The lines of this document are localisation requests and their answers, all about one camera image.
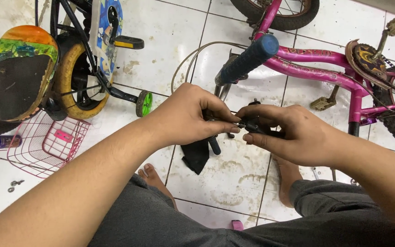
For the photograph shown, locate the person's right hand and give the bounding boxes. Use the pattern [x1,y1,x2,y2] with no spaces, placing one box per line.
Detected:
[235,104,342,167]

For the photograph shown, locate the person's left hand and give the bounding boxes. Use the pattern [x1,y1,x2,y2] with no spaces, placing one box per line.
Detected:
[148,82,242,149]

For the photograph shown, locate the black brake lever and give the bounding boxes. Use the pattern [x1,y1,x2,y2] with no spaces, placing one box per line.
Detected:
[203,113,284,156]

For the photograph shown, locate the green training wheel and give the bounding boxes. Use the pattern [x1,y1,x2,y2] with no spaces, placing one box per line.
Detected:
[135,90,153,118]

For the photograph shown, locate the black rubber piece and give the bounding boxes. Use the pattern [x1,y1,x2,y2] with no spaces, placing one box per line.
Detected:
[181,139,211,176]

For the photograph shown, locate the person's right foot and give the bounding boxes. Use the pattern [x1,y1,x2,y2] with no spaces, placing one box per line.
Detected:
[272,154,303,208]

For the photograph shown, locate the person's foot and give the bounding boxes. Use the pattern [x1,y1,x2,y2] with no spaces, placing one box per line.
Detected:
[137,163,178,210]
[272,154,303,208]

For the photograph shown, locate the pink bicycle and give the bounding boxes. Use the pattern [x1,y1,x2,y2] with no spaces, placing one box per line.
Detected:
[214,0,395,155]

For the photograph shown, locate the person's left foot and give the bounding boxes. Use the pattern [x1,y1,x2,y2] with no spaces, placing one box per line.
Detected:
[137,163,178,210]

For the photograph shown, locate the person's grey shorts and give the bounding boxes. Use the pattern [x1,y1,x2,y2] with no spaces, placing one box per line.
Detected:
[87,173,395,247]

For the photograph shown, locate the black children's bicycle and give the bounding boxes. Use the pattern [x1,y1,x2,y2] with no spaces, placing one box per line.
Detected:
[0,0,153,138]

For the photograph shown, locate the small metal washers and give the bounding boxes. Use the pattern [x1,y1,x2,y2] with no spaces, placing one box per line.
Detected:
[8,179,25,193]

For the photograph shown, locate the grey brake cable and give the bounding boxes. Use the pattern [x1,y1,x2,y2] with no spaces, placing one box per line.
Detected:
[170,41,250,95]

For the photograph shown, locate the blue handlebar grip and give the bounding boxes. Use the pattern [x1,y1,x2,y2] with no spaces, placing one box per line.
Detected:
[220,34,280,85]

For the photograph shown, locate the pink wire basket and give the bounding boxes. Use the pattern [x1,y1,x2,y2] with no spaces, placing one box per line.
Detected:
[7,110,91,179]

